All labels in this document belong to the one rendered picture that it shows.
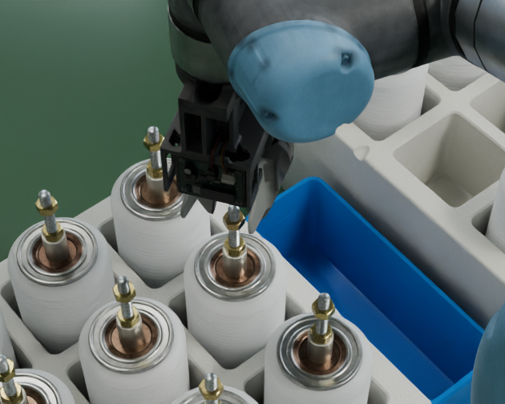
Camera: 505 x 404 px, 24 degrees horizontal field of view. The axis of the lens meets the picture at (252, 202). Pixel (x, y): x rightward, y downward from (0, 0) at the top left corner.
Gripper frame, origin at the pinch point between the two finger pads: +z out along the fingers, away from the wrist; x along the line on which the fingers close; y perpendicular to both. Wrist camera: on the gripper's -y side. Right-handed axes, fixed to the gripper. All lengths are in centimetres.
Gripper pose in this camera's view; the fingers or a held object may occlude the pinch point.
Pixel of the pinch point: (235, 199)
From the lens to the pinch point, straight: 101.1
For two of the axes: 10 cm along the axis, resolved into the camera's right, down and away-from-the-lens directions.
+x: 9.6, 2.2, -1.8
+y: -2.8, 7.6, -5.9
